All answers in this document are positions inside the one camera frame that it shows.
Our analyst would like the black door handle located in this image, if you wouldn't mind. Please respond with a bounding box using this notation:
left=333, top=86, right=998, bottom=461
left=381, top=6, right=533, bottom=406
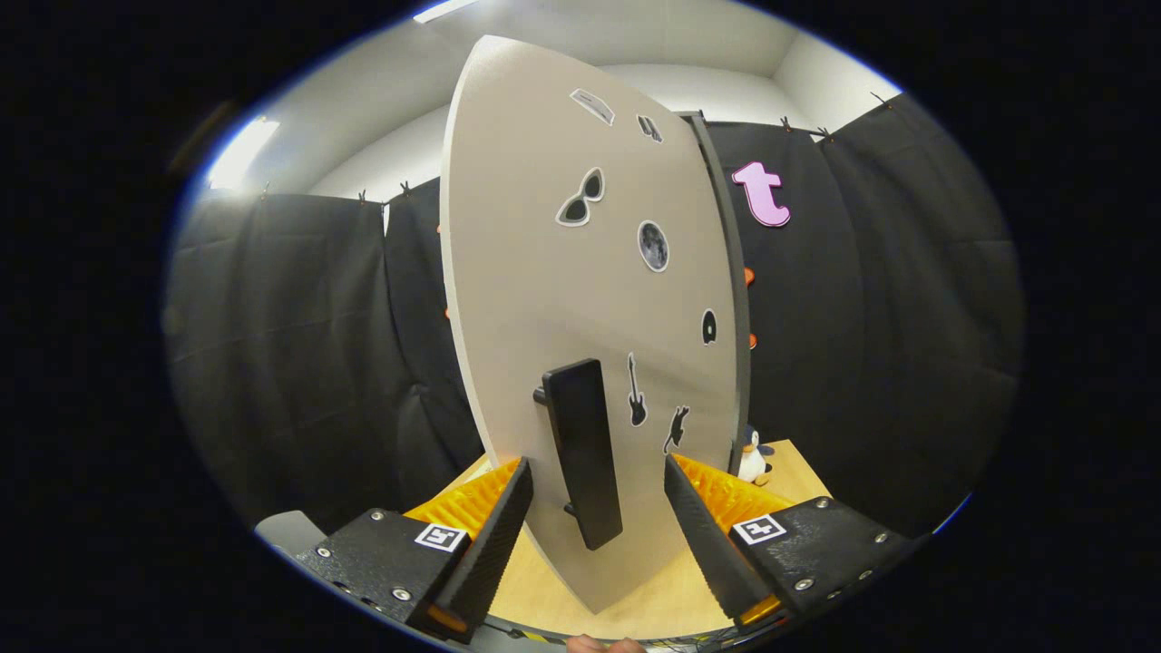
left=532, top=358, right=625, bottom=551

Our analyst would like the long ceiling light strip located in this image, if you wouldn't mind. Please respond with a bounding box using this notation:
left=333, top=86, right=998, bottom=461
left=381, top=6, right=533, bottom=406
left=207, top=116, right=282, bottom=191

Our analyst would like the dark grey shoe cabinet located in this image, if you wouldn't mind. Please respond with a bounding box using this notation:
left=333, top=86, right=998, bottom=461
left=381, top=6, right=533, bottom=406
left=676, top=111, right=754, bottom=477

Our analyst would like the black backdrop cloth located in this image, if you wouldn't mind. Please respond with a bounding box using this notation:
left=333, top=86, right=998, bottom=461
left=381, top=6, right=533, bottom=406
left=165, top=86, right=1026, bottom=536

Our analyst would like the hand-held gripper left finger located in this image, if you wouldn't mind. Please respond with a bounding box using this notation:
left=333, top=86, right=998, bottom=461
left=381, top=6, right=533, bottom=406
left=295, top=456, right=534, bottom=643

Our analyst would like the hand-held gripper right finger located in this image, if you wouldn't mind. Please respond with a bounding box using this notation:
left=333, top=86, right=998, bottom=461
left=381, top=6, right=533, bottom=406
left=662, top=453, right=912, bottom=636

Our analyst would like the wide ceiling light panel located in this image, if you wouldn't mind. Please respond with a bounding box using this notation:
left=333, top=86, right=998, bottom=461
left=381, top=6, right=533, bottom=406
left=413, top=0, right=482, bottom=24

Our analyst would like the beige shoe cabinet door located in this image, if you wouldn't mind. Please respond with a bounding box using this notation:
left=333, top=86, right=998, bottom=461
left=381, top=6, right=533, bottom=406
left=438, top=34, right=737, bottom=616

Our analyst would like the small penguin toy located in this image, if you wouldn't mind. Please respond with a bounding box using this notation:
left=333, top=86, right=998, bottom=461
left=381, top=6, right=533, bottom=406
left=735, top=424, right=776, bottom=486

